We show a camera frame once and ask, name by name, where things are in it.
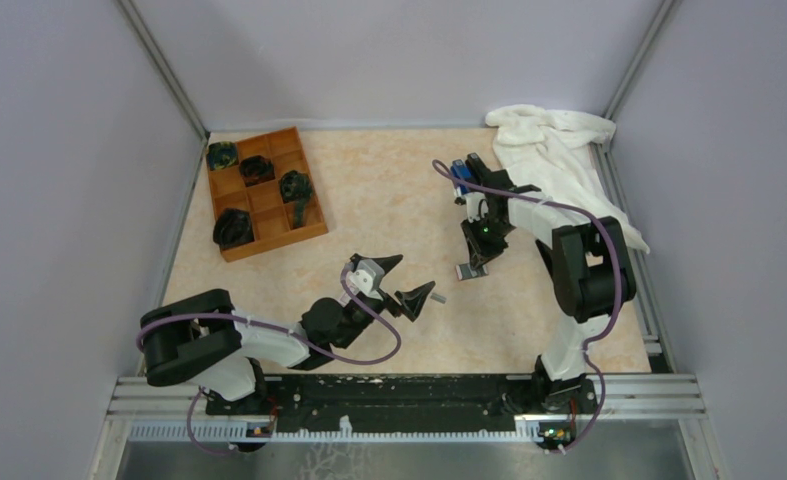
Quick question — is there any dark rolled tie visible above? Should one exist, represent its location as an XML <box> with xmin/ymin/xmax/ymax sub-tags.
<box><xmin>279</xmin><ymin>170</ymin><xmax>313</xmax><ymax>203</ymax></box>
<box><xmin>206</xmin><ymin>141</ymin><xmax>239</xmax><ymax>171</ymax></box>
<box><xmin>239</xmin><ymin>155</ymin><xmax>275</xmax><ymax>187</ymax></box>
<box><xmin>212</xmin><ymin>208</ymin><xmax>255</xmax><ymax>250</ymax></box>

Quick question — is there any staple box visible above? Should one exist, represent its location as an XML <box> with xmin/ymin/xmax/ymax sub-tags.
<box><xmin>455</xmin><ymin>263</ymin><xmax>489</xmax><ymax>281</ymax></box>

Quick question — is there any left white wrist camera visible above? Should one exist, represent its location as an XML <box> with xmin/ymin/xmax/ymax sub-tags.
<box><xmin>351</xmin><ymin>259</ymin><xmax>386</xmax><ymax>296</ymax></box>

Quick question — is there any dark rolled tie front left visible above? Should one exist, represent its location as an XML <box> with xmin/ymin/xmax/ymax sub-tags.
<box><xmin>206</xmin><ymin>141</ymin><xmax>239</xmax><ymax>171</ymax></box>

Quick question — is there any dark rolled tie front right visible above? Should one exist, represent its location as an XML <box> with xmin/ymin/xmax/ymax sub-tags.
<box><xmin>212</xmin><ymin>208</ymin><xmax>255</xmax><ymax>250</ymax></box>

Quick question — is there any white towel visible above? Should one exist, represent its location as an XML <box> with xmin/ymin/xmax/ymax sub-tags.
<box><xmin>485</xmin><ymin>104</ymin><xmax>651</xmax><ymax>254</ymax></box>

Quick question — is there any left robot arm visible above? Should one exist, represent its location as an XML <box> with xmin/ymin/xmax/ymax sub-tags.
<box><xmin>135</xmin><ymin>254</ymin><xmax>436</xmax><ymax>414</ymax></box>

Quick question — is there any blue stapler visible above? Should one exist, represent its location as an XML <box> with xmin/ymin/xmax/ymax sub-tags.
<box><xmin>451</xmin><ymin>159</ymin><xmax>476</xmax><ymax>188</ymax></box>

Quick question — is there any dark rolled tie back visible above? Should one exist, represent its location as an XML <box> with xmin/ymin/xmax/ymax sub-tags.
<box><xmin>279</xmin><ymin>170</ymin><xmax>313</xmax><ymax>203</ymax></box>

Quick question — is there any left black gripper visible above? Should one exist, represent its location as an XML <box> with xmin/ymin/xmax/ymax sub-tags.
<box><xmin>337</xmin><ymin>255</ymin><xmax>435</xmax><ymax>350</ymax></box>

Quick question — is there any aluminium frame rail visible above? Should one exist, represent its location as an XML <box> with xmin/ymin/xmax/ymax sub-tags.
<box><xmin>89</xmin><ymin>373</ymin><xmax>728</xmax><ymax>479</ymax></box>

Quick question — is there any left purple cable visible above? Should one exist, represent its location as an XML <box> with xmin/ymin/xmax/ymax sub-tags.
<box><xmin>134</xmin><ymin>261</ymin><xmax>404</xmax><ymax>458</ymax></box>

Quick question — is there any black stapler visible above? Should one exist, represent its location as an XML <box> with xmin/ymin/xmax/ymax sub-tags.
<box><xmin>465</xmin><ymin>153</ymin><xmax>495</xmax><ymax>185</ymax></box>

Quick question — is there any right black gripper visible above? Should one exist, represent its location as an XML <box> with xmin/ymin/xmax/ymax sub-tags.
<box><xmin>461</xmin><ymin>213</ymin><xmax>517</xmax><ymax>270</ymax></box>

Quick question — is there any orange wooden divided tray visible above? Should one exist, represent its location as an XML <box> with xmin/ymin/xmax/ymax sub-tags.
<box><xmin>205</xmin><ymin>127</ymin><xmax>328</xmax><ymax>262</ymax></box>

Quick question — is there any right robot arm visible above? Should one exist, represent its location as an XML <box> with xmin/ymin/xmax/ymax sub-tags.
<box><xmin>452</xmin><ymin>157</ymin><xmax>636</xmax><ymax>412</ymax></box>

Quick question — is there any dark rolled tie middle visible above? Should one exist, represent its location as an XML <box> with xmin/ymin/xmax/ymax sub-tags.
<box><xmin>239</xmin><ymin>155</ymin><xmax>275</xmax><ymax>187</ymax></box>

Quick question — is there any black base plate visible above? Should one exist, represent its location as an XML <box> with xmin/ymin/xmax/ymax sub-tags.
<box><xmin>205</xmin><ymin>374</ymin><xmax>596</xmax><ymax>434</ymax></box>

